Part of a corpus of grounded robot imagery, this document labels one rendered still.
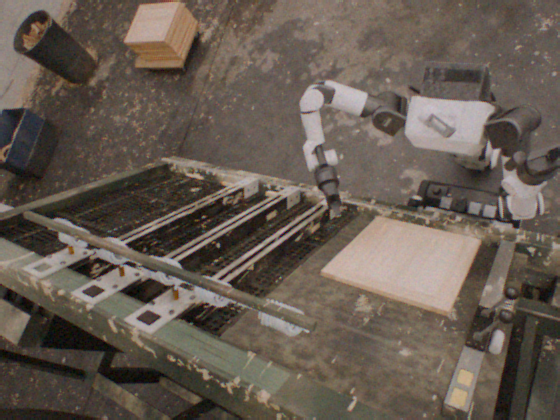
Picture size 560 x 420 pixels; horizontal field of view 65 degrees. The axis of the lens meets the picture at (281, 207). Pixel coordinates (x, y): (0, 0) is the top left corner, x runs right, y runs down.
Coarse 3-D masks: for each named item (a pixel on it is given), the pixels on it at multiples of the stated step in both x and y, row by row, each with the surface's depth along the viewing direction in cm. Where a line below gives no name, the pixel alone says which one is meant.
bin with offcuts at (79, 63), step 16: (32, 16) 450; (48, 16) 432; (16, 32) 449; (32, 32) 446; (48, 32) 429; (64, 32) 450; (16, 48) 442; (32, 48) 426; (48, 48) 435; (64, 48) 448; (80, 48) 468; (48, 64) 450; (64, 64) 456; (80, 64) 468; (80, 80) 480
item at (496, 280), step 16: (496, 256) 159; (512, 256) 162; (496, 272) 149; (496, 288) 140; (480, 304) 132; (464, 352) 113; (480, 352) 113; (464, 368) 108; (480, 368) 110; (448, 400) 99; (448, 416) 99; (464, 416) 96
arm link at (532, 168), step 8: (536, 152) 112; (544, 152) 112; (528, 160) 112; (536, 160) 112; (544, 160) 112; (520, 168) 122; (528, 168) 112; (536, 168) 111; (544, 168) 111; (552, 168) 112; (528, 176) 119; (536, 176) 118; (544, 176) 118; (552, 176) 117; (544, 184) 120
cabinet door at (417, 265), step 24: (360, 240) 175; (384, 240) 176; (408, 240) 176; (432, 240) 176; (456, 240) 176; (480, 240) 176; (336, 264) 158; (360, 264) 158; (384, 264) 159; (408, 264) 159; (432, 264) 159; (456, 264) 158; (384, 288) 144; (408, 288) 144; (432, 288) 144; (456, 288) 144
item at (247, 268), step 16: (320, 208) 195; (288, 224) 176; (304, 224) 176; (320, 224) 190; (272, 240) 164; (288, 240) 167; (304, 240) 178; (256, 256) 152; (272, 256) 159; (160, 272) 117; (224, 272) 142; (240, 272) 143; (256, 272) 151; (176, 288) 121; (240, 288) 145; (160, 304) 120; (176, 304) 120; (192, 304) 121; (208, 304) 131; (128, 320) 113; (160, 320) 114; (192, 320) 126
